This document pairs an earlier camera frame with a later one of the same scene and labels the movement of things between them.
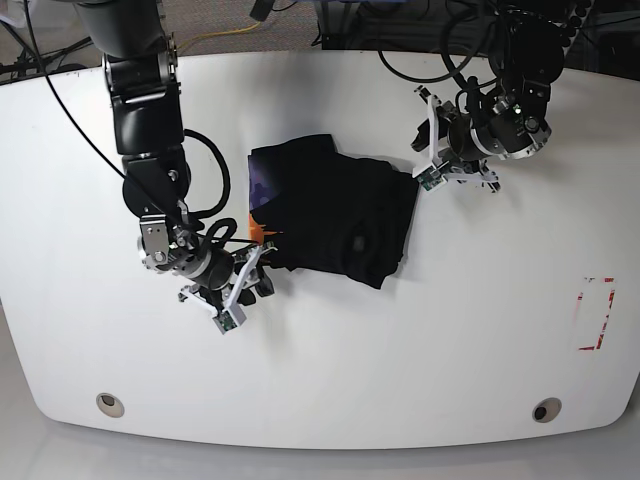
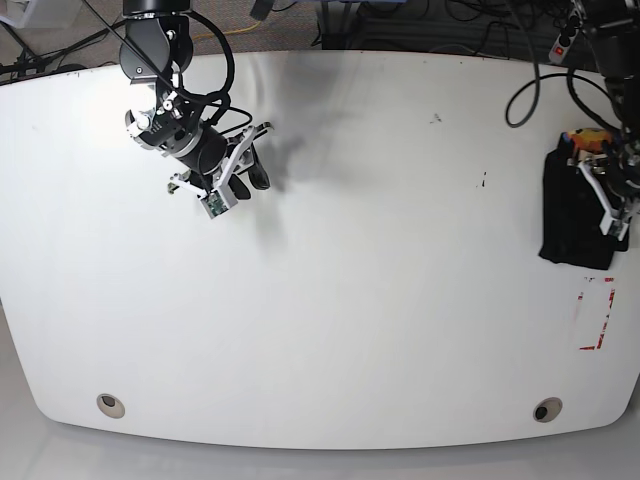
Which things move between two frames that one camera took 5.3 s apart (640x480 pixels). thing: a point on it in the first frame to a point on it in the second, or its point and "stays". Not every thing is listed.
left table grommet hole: [110, 405] stays
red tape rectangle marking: [604, 325] stays
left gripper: [222, 278] to [214, 161]
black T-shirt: [329, 213] to [572, 212]
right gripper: [513, 125] to [615, 175]
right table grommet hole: [546, 410] stays
